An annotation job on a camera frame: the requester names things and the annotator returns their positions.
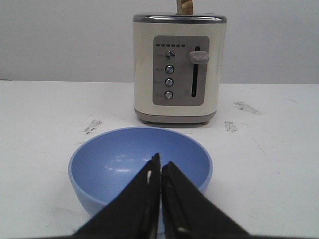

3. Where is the blue bowl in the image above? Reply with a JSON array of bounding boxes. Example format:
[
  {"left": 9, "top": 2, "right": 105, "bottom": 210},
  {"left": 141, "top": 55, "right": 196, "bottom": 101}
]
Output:
[{"left": 68, "top": 127, "right": 213, "bottom": 237}]

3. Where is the toast slice in toaster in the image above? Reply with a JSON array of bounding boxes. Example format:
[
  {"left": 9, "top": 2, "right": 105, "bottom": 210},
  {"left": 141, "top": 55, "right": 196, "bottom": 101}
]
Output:
[{"left": 176, "top": 0, "right": 194, "bottom": 15}]

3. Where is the cream two-slot toaster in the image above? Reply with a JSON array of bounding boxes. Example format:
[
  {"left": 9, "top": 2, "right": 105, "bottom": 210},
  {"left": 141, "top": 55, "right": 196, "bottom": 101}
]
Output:
[{"left": 133, "top": 12, "right": 227, "bottom": 123}]

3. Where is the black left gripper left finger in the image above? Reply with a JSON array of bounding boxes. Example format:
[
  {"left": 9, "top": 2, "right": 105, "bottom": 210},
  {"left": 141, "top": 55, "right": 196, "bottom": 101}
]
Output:
[{"left": 72, "top": 153, "right": 160, "bottom": 239}]

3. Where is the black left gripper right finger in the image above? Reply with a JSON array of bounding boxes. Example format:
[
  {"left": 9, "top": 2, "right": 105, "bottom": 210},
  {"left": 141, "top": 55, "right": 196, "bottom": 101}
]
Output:
[{"left": 161, "top": 162, "right": 250, "bottom": 239}]

